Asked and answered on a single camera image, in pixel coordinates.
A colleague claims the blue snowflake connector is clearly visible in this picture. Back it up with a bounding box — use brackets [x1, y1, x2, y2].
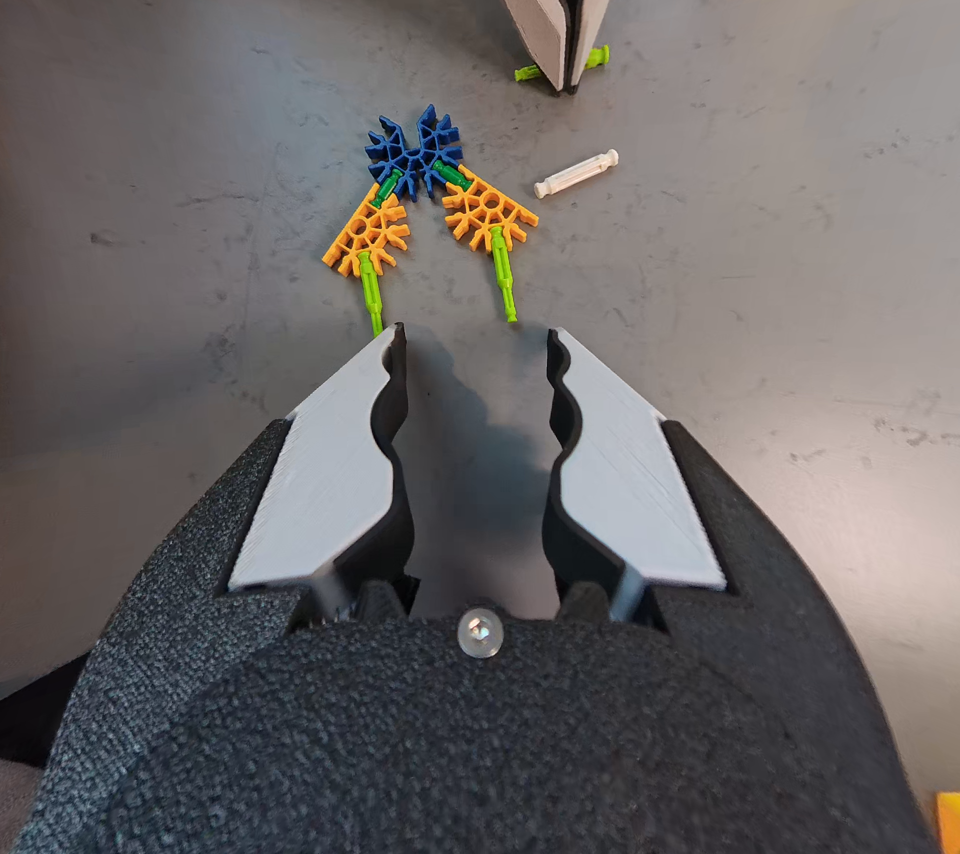
[364, 114, 420, 204]
[411, 103, 461, 200]

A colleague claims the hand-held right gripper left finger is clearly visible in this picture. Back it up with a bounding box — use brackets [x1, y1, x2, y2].
[226, 322, 416, 621]

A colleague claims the orange fan connector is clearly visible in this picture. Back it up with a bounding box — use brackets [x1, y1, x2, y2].
[321, 182, 413, 280]
[441, 164, 540, 252]

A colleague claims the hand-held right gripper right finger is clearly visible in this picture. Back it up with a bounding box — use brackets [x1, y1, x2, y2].
[541, 327, 729, 623]

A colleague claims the light green rod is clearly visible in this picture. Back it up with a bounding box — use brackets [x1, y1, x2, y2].
[490, 226, 521, 325]
[357, 250, 386, 338]
[513, 43, 612, 83]

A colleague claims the grey desk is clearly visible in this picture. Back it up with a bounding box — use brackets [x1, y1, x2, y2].
[0, 0, 960, 848]

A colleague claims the white rod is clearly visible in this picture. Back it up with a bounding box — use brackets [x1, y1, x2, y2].
[533, 148, 621, 200]

